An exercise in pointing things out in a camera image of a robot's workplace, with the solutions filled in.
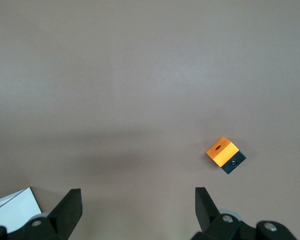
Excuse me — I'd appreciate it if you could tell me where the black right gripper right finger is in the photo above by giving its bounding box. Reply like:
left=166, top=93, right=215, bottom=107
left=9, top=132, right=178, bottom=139
left=191, top=186, right=298, bottom=240

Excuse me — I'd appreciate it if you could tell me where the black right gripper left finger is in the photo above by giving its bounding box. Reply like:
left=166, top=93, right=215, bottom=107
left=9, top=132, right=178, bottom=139
left=0, top=188, right=83, bottom=240

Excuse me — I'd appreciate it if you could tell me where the white drawer cabinet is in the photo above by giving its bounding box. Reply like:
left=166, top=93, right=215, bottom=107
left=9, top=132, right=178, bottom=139
left=0, top=186, right=44, bottom=234

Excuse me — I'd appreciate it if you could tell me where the orange and black switch box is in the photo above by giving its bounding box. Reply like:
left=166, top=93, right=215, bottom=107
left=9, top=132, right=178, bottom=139
left=205, top=136, right=247, bottom=176

